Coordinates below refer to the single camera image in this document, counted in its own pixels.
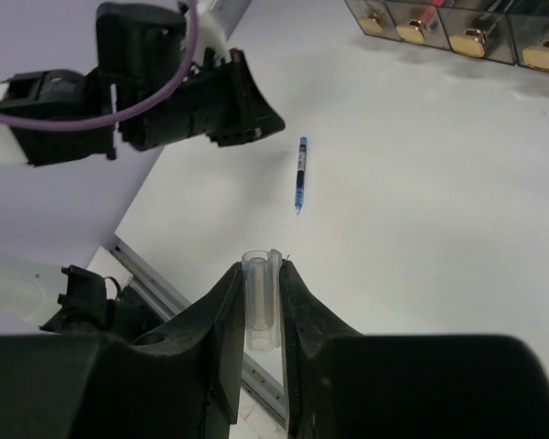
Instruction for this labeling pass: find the clear blue pen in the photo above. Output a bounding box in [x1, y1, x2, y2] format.
[294, 136, 307, 215]

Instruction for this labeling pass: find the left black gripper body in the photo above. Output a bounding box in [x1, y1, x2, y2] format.
[119, 48, 285, 151]

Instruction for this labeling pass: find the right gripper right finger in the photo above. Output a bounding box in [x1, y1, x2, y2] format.
[279, 262, 549, 438]

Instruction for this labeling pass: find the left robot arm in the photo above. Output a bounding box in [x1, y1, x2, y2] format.
[0, 1, 285, 166]

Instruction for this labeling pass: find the right aluminium rail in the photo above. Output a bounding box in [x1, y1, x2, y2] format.
[113, 241, 286, 428]

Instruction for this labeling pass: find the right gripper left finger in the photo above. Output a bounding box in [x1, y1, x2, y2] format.
[0, 266, 241, 438]

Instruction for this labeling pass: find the clear drawer bin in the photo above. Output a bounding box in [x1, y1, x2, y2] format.
[438, 0, 518, 65]
[508, 1, 549, 72]
[345, 0, 401, 41]
[385, 0, 455, 50]

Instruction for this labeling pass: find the clear pen cap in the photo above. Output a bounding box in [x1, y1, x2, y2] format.
[242, 249, 283, 353]

